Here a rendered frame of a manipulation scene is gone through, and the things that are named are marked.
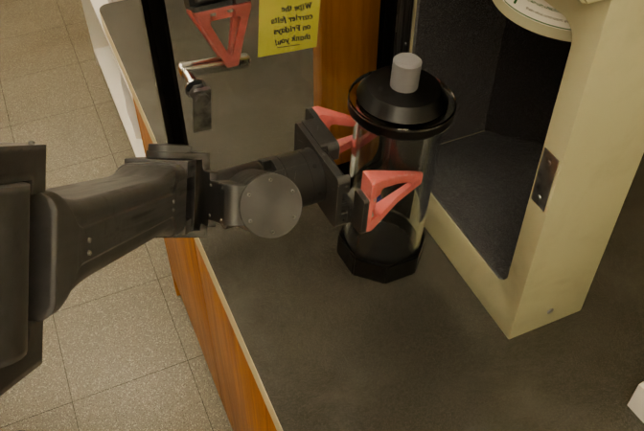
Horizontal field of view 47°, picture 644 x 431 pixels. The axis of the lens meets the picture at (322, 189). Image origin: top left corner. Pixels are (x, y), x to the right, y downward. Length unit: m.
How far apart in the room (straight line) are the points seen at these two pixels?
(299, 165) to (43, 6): 2.97
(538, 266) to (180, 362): 1.37
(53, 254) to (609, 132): 0.55
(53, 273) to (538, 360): 0.69
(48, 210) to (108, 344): 1.78
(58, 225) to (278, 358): 0.58
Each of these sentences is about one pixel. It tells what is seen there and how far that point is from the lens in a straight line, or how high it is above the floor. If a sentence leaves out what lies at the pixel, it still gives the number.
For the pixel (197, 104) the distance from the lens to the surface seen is 0.86.
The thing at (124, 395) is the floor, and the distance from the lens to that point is 2.05.
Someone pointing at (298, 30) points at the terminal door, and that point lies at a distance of 0.88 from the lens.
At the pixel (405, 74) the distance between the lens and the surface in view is 0.72.
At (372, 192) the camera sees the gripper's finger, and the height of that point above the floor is 1.22.
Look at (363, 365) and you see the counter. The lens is 0.92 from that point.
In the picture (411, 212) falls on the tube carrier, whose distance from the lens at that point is 0.80.
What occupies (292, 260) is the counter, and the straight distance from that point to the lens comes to 1.02.
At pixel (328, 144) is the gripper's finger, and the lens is 0.74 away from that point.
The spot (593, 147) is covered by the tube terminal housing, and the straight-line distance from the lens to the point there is 0.77.
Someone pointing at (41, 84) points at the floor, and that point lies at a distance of 3.11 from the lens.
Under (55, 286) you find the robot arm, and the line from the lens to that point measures 0.38.
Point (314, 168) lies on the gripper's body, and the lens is 0.73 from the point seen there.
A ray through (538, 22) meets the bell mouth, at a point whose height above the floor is 1.33.
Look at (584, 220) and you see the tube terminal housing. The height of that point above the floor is 1.13.
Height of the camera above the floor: 1.71
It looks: 44 degrees down
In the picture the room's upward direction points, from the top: straight up
